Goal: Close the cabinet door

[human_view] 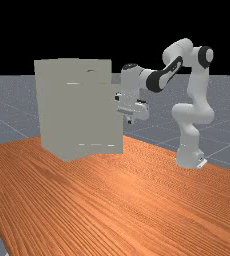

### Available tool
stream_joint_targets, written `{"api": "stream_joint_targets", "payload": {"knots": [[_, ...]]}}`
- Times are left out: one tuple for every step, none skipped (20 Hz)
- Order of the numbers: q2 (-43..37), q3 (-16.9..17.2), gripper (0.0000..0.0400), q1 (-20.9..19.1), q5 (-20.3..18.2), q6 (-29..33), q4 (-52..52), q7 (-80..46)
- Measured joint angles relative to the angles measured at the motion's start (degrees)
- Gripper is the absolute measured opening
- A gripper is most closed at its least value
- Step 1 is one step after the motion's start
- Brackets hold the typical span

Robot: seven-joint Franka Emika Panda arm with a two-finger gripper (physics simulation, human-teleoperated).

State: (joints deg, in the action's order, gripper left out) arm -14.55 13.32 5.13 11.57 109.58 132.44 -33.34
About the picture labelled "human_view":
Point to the pale grey cabinet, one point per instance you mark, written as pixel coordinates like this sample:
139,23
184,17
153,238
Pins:
52,100

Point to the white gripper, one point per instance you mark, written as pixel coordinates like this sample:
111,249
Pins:
137,109

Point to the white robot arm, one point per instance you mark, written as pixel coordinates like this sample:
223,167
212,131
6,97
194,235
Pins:
193,100

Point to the pale grey cabinet door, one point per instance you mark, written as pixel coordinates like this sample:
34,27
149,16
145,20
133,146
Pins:
97,116

